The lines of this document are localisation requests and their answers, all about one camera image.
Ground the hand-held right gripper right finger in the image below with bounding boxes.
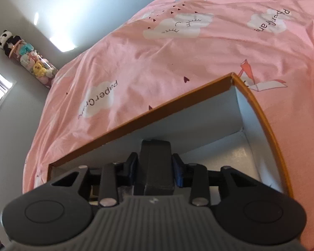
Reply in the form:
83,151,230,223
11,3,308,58
172,153,271,206

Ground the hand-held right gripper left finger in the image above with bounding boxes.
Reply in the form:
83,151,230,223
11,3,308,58
51,152,139,207

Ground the grey rectangular box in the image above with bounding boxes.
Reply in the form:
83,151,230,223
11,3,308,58
135,140,176,196

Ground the orange cardboard box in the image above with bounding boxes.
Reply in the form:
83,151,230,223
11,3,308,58
48,73,295,207

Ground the pink cloud-print blanket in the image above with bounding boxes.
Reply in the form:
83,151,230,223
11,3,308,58
22,0,314,251

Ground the clear tube of plush toys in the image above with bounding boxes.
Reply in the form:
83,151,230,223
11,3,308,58
8,40,58,89

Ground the panda plush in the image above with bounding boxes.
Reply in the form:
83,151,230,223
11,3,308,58
0,30,23,56

